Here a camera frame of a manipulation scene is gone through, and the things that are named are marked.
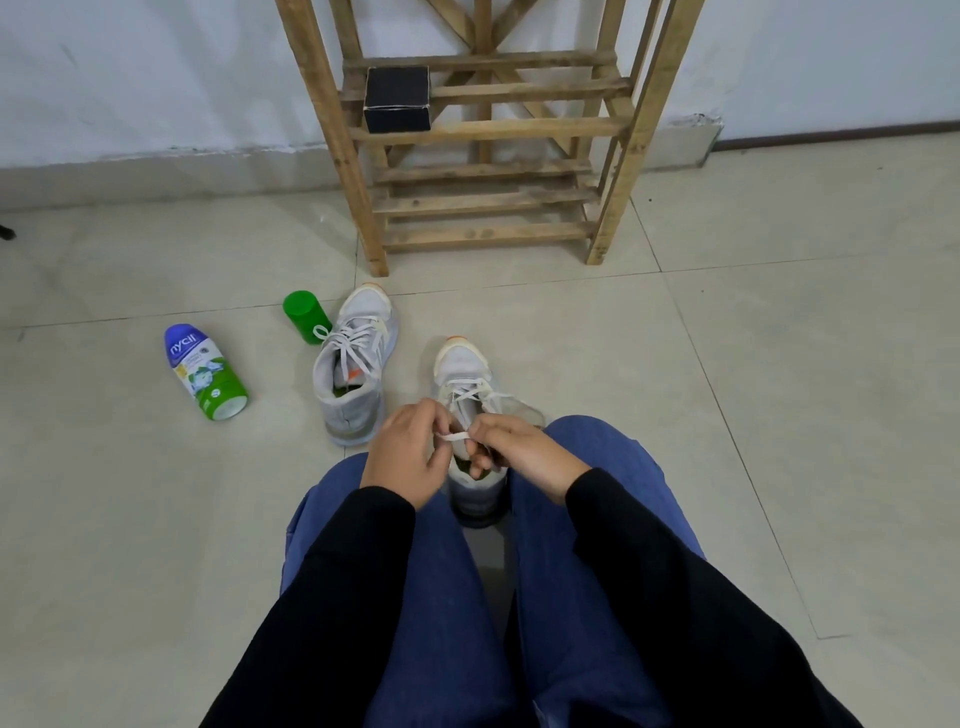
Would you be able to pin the person's left hand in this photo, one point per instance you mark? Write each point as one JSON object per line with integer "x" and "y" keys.
{"x": 397, "y": 457}

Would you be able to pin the person's right hand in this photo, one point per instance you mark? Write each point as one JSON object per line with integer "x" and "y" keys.
{"x": 529, "y": 454}

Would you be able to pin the person's left thumb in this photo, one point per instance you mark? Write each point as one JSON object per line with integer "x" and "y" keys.
{"x": 442, "y": 463}

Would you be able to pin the person's right thumb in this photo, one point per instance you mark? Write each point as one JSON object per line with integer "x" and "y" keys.
{"x": 486, "y": 426}

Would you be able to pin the grey sneaker with laces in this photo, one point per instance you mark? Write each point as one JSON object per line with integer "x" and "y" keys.
{"x": 358, "y": 352}
{"x": 461, "y": 375}

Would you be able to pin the person's left forearm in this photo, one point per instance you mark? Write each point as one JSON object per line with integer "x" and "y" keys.
{"x": 330, "y": 622}

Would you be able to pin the person's right forearm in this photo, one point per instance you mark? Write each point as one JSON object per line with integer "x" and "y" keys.
{"x": 697, "y": 615}

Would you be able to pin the grey sneaker with loose laces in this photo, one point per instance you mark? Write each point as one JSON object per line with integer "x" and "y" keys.
{"x": 358, "y": 352}

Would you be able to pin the person's left leg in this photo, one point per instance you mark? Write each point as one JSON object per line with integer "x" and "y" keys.
{"x": 442, "y": 615}

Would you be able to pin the person's leg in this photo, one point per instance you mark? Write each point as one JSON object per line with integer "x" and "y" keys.
{"x": 592, "y": 600}
{"x": 442, "y": 615}

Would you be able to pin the green plastic cap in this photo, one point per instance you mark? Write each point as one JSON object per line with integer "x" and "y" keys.
{"x": 306, "y": 315}

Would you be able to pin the person's right leg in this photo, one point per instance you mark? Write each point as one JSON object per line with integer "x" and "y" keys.
{"x": 592, "y": 600}

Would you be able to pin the green and white powder bottle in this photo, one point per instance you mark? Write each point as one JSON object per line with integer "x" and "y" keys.
{"x": 204, "y": 369}

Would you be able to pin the wooden shoe rack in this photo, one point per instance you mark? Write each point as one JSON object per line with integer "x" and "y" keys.
{"x": 487, "y": 131}

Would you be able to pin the black box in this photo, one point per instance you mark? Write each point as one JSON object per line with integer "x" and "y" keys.
{"x": 397, "y": 97}

